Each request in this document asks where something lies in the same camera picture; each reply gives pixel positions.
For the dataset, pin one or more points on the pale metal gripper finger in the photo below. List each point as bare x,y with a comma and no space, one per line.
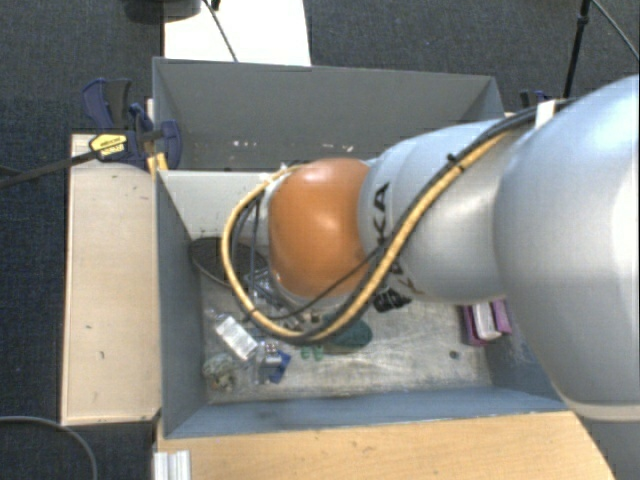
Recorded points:
262,371
272,350

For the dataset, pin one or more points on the blue small object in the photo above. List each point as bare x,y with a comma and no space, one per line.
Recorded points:
283,364

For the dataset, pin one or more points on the clear plastic bottle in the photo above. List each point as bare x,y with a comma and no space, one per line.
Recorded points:
235,337

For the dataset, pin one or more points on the dark green rounded object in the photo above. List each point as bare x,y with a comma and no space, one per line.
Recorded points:
356,337

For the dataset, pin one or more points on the black round mesh disc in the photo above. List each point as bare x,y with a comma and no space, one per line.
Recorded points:
210,258

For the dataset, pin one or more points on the pale wood flat board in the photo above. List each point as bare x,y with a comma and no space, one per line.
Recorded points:
110,288

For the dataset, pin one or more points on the purple and white box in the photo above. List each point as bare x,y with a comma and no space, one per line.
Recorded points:
482,324

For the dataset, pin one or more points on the grey metal bin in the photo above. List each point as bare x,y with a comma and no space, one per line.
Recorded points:
310,118

